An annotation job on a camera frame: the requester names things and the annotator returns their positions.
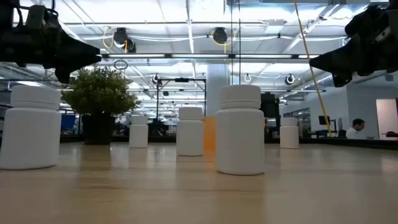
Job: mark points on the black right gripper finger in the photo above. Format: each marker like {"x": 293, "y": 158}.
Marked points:
{"x": 342, "y": 80}
{"x": 339, "y": 60}

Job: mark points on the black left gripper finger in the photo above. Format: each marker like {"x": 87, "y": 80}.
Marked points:
{"x": 76, "y": 54}
{"x": 63, "y": 74}

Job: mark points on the white plastic pill bottle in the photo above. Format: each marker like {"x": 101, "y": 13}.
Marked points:
{"x": 189, "y": 133}
{"x": 138, "y": 133}
{"x": 289, "y": 135}
{"x": 31, "y": 137}
{"x": 240, "y": 140}

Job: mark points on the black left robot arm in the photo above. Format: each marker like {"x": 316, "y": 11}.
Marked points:
{"x": 7, "y": 12}

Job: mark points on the green potted plant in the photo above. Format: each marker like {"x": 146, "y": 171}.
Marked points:
{"x": 98, "y": 93}

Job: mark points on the black computer monitor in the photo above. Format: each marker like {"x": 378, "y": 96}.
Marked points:
{"x": 324, "y": 120}

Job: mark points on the blue panel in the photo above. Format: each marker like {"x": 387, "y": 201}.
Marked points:
{"x": 67, "y": 122}

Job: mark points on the person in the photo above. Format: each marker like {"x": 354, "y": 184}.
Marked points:
{"x": 353, "y": 132}

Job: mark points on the dark cabinet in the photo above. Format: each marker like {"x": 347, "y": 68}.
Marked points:
{"x": 270, "y": 107}

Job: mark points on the long overhead light bar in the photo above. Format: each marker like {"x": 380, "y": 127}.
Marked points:
{"x": 199, "y": 56}

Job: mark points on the white building column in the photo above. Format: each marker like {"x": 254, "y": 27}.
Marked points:
{"x": 213, "y": 93}

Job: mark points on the orange translucent bottle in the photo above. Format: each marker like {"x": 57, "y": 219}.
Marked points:
{"x": 210, "y": 133}

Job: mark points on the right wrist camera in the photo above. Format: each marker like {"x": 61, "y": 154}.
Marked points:
{"x": 383, "y": 34}

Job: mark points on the black aluminium table frame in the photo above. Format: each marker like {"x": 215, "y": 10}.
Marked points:
{"x": 357, "y": 143}

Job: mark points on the black metal stand frame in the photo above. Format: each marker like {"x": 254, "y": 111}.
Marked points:
{"x": 157, "y": 99}

